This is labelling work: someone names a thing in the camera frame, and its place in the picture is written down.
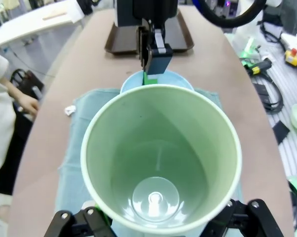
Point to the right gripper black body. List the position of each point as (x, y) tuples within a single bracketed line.
[(155, 10)]

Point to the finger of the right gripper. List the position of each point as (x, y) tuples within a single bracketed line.
[(160, 63), (142, 44)]

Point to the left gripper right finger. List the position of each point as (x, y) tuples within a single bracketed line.
[(257, 217)]

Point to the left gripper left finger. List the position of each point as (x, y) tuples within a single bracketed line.
[(64, 222)]

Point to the light blue bowl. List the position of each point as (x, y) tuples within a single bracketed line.
[(178, 80)]

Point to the pale green tall cup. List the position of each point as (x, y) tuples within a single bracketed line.
[(163, 123)]

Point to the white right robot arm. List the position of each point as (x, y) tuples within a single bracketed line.
[(274, 2)]

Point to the person's right forearm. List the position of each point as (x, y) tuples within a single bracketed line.
[(14, 95)]

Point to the brown serving tray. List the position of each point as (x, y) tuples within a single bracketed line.
[(180, 37)]

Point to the green cloth mat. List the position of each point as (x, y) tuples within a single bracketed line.
[(74, 138)]

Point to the person's right hand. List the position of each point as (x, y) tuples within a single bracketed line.
[(27, 105)]

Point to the black flat block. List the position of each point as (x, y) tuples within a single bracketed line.
[(281, 132)]

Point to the green white printed parts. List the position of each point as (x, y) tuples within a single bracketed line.
[(249, 49)]

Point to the wooden stick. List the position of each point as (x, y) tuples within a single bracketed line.
[(54, 16)]

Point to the yellow black hand tool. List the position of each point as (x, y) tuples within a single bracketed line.
[(258, 67)]

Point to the black power adapter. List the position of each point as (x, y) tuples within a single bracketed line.
[(262, 92)]

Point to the black bag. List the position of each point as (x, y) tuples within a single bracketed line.
[(32, 81)]

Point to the white background table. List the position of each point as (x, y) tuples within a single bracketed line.
[(27, 27)]

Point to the person in cream t-shirt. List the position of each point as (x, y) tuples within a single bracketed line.
[(0, 111)]

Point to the yellow emergency stop box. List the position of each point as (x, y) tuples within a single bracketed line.
[(292, 59)]

